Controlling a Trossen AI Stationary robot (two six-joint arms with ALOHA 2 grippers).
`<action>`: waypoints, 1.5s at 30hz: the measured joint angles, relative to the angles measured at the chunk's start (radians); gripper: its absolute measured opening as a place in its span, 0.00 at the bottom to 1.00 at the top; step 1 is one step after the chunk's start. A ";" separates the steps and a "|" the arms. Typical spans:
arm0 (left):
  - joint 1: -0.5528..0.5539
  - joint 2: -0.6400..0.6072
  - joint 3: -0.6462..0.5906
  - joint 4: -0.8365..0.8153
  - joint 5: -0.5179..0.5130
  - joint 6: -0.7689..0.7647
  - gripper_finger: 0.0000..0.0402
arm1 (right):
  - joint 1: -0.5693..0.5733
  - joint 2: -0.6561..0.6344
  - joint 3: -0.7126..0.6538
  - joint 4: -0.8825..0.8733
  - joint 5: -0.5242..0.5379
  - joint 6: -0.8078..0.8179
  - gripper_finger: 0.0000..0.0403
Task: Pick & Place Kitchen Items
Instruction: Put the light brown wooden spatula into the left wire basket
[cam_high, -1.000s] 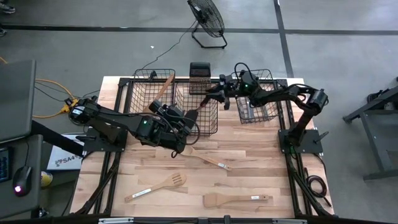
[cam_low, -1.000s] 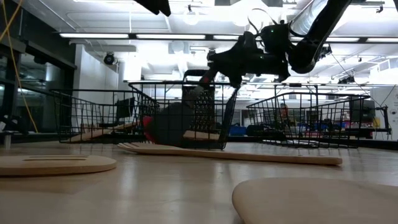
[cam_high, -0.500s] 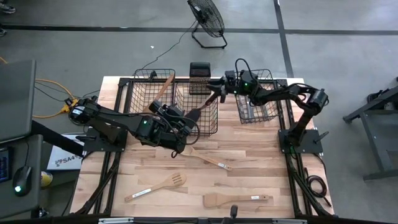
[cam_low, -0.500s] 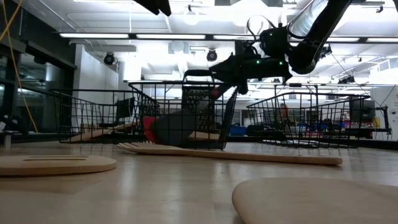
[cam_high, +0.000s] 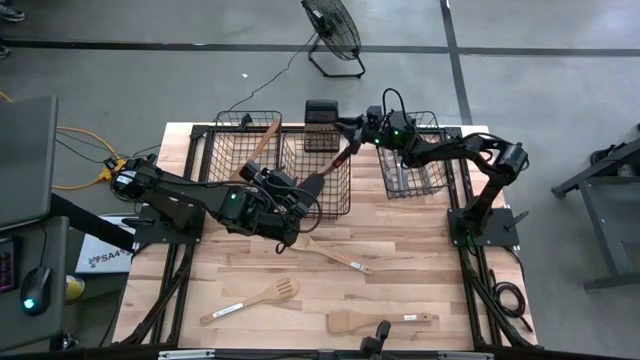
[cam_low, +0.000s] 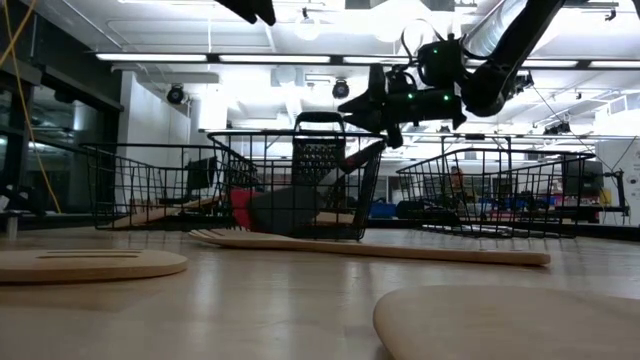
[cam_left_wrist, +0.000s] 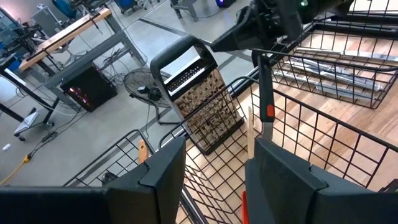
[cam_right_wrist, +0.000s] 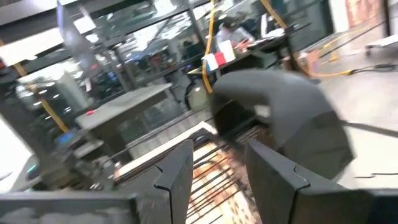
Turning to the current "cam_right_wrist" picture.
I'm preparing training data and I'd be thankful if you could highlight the grey table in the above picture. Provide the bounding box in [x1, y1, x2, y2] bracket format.
[75, 82, 174, 131]

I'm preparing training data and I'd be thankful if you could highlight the person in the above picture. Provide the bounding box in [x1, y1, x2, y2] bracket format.
[215, 16, 256, 53]

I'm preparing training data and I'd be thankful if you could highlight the black wire basket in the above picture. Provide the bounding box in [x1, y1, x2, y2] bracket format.
[183, 123, 268, 224]

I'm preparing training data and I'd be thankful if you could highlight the yellow extension cable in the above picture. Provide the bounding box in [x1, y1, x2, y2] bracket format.
[201, 0, 216, 95]

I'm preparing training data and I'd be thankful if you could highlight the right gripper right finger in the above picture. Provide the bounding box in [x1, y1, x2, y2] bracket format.
[246, 139, 398, 224]

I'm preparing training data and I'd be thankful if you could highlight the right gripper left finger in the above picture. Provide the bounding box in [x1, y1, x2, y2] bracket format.
[0, 139, 194, 224]

